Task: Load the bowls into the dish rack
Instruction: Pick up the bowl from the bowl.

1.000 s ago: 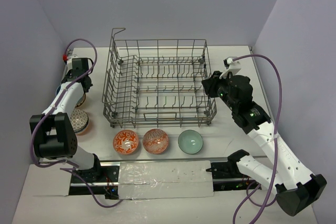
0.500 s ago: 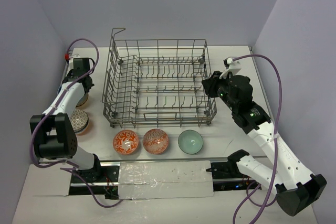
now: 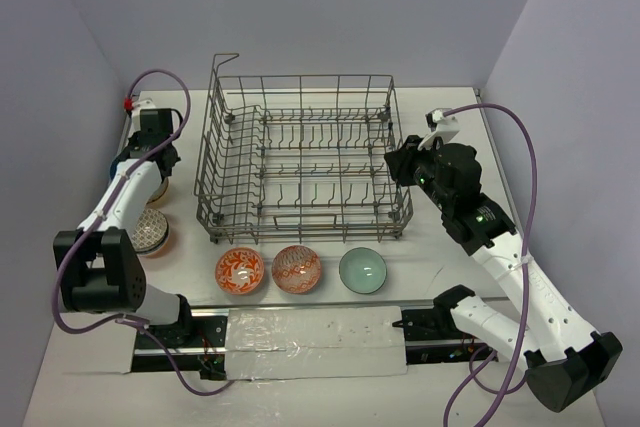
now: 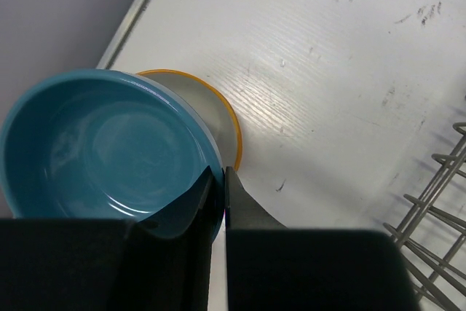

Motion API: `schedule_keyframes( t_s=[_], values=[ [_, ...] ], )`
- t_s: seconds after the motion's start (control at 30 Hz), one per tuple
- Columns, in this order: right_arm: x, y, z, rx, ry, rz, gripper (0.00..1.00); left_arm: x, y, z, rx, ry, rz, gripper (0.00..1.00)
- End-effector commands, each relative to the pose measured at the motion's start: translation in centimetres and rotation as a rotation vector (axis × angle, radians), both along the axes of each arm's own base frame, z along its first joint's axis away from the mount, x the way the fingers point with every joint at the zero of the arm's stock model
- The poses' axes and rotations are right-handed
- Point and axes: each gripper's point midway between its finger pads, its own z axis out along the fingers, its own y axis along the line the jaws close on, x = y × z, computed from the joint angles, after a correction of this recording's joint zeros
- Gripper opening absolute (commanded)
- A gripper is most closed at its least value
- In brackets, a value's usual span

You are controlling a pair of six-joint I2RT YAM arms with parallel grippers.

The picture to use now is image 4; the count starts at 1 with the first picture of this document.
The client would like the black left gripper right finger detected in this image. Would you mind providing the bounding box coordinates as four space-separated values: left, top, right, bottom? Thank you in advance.
225 168 419 310

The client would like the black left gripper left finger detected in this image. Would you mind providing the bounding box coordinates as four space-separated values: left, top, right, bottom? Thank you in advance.
1 169 215 310

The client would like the blue bowl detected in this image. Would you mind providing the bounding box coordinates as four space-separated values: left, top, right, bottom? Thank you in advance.
0 68 224 243

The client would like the white bowl orange rim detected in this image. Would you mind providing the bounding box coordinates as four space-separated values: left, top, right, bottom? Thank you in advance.
138 69 243 170

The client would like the grey wire dish rack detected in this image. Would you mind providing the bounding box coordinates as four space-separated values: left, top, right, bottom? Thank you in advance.
382 92 466 311

